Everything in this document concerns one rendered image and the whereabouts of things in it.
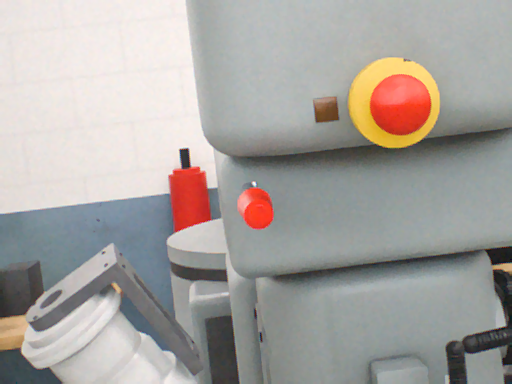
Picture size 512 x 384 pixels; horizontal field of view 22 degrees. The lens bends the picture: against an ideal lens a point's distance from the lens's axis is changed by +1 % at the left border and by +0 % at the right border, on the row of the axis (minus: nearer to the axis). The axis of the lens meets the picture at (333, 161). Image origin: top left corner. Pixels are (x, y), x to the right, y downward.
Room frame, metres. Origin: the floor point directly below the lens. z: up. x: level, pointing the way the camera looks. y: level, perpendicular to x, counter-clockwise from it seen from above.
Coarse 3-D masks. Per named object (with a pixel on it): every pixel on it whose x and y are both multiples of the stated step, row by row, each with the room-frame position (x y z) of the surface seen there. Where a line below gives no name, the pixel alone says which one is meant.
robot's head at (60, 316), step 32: (96, 256) 0.77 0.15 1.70; (64, 288) 0.75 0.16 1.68; (96, 288) 0.74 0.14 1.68; (128, 288) 0.74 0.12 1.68; (32, 320) 0.74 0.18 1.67; (64, 320) 0.73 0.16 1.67; (96, 320) 0.73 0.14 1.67; (160, 320) 0.75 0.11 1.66; (32, 352) 0.74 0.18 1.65; (192, 352) 0.76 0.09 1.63
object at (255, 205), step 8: (248, 184) 0.96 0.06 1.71; (256, 184) 0.97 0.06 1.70; (248, 192) 0.87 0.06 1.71; (256, 192) 0.86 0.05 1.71; (264, 192) 0.88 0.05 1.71; (240, 200) 0.87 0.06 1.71; (248, 200) 0.84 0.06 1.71; (256, 200) 0.83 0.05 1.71; (264, 200) 0.84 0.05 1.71; (240, 208) 0.86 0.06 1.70; (248, 208) 0.83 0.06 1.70; (256, 208) 0.83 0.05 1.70; (264, 208) 0.83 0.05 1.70; (272, 208) 0.84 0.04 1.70; (248, 216) 0.83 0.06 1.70; (256, 216) 0.83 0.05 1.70; (264, 216) 0.83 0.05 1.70; (272, 216) 0.84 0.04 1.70; (248, 224) 0.83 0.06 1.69; (256, 224) 0.83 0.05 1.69; (264, 224) 0.84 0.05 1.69
